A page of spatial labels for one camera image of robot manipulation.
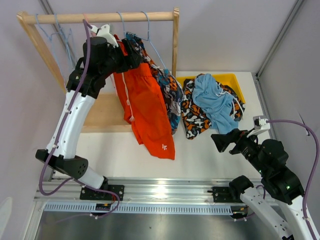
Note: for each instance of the wooden clothes rack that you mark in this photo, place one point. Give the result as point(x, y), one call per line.
point(106, 115)

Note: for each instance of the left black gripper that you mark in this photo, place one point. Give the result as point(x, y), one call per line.
point(131, 61)

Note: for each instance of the aluminium mounting rail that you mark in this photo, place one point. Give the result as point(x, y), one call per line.
point(147, 196)

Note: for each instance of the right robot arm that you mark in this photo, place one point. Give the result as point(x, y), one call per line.
point(269, 159)

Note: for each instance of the blue orange patterned shorts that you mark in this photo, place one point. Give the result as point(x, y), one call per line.
point(171, 89)

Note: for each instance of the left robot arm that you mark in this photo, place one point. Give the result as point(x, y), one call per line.
point(100, 60)

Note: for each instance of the yellow plastic tray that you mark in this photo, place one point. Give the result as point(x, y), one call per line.
point(228, 79)

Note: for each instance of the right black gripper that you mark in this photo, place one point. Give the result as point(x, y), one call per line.
point(221, 141)

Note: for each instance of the light blue shorts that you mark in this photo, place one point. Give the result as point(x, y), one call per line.
point(215, 103)

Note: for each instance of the pink wire hanger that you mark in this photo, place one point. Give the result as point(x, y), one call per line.
point(87, 21)

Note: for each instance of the orange black camouflage shorts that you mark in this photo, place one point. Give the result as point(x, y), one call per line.
point(194, 119)

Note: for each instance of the bright orange shorts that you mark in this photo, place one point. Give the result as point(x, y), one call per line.
point(144, 109)

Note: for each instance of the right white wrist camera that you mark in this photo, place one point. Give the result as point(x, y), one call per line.
point(260, 125)

